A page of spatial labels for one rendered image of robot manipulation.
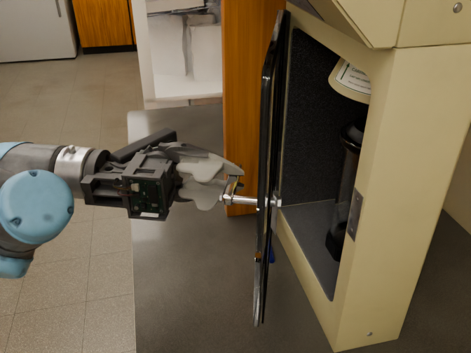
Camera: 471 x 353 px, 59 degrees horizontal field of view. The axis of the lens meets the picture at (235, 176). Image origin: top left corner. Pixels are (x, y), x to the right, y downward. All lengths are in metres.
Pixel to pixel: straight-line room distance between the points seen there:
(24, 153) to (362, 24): 0.47
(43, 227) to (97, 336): 1.53
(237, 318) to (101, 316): 1.35
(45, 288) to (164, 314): 1.52
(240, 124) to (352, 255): 0.37
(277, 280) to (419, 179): 0.37
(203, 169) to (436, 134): 0.29
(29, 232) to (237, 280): 0.44
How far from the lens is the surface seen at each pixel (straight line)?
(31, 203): 0.48
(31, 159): 0.65
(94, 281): 2.20
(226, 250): 0.86
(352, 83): 0.57
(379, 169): 0.50
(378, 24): 0.43
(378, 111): 0.47
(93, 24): 5.51
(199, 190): 0.61
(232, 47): 0.77
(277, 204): 0.54
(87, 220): 2.58
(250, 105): 0.82
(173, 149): 0.59
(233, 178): 0.58
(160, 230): 0.92
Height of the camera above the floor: 1.52
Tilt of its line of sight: 33 degrees down
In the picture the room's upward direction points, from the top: straight up
